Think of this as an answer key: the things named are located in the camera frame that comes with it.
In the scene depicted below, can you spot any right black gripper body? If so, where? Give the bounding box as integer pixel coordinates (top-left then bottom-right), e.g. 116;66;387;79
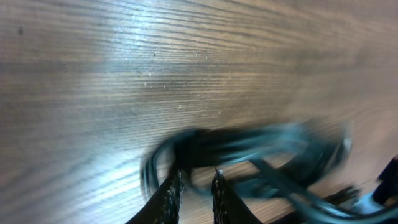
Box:
372;157;397;205

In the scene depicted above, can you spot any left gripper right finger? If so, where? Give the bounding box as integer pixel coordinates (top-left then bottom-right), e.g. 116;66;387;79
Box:
211;170;262;224

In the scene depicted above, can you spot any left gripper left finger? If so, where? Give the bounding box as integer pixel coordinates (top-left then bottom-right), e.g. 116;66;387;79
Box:
126;167;183;224

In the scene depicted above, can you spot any black USB cable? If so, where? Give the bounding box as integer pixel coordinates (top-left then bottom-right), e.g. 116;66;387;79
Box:
139;119;354;203

